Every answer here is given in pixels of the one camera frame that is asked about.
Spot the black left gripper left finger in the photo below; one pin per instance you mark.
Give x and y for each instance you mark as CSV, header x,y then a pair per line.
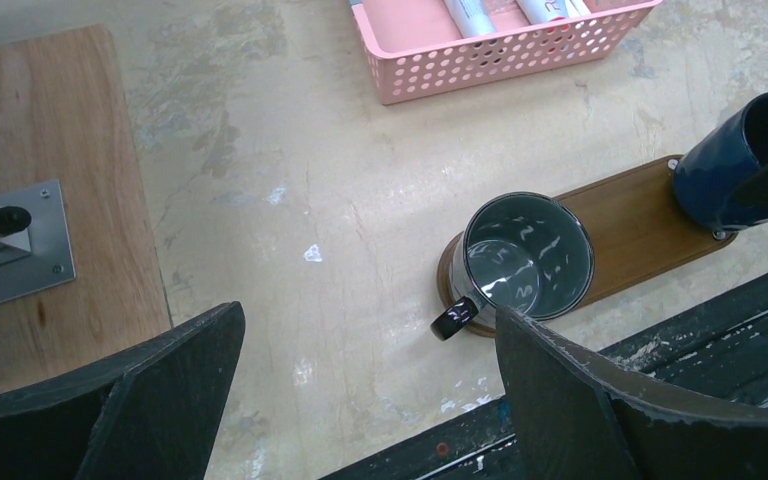
x,y
151,411

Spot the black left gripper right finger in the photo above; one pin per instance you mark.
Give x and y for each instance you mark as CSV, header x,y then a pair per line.
x,y
579,415

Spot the navy blue mug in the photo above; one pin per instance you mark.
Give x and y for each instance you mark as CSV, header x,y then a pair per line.
x,y
705,179

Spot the oval dark wooden tray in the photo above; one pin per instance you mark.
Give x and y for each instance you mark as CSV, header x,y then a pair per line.
x,y
637,229

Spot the dark green grey mug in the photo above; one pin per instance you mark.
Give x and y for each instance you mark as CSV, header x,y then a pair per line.
x,y
521,250

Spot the white grey toothpaste tube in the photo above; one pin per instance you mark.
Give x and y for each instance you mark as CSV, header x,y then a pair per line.
x,y
470,17

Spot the pink perforated plastic basket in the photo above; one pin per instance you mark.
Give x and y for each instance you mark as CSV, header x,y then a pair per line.
x,y
415,50

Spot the white red toothpaste tube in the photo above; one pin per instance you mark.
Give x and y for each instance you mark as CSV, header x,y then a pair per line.
x,y
546,11

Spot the light wooden base board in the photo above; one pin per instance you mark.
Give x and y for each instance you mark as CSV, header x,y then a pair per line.
x,y
91,286

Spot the metal shelf bracket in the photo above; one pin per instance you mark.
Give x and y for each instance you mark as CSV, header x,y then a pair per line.
x,y
6,245

